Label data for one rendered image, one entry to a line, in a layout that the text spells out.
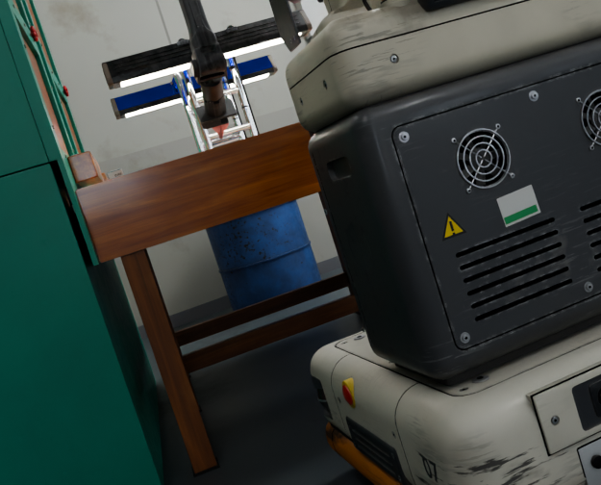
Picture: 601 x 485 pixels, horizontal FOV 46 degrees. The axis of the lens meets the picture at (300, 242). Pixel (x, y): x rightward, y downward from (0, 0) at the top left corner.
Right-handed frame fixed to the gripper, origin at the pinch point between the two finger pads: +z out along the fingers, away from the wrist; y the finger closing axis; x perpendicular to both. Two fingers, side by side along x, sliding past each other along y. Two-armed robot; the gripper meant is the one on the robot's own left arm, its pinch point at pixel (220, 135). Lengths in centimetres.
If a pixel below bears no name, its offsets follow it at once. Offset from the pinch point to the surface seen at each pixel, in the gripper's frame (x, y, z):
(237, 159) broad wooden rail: 21.5, 0.8, -10.7
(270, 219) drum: -90, -35, 152
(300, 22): -24.5, -34.1, -11.3
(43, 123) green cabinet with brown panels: 9, 42, -27
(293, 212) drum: -95, -50, 159
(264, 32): -24.3, -22.8, -11.4
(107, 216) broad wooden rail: 24.9, 35.2, -8.0
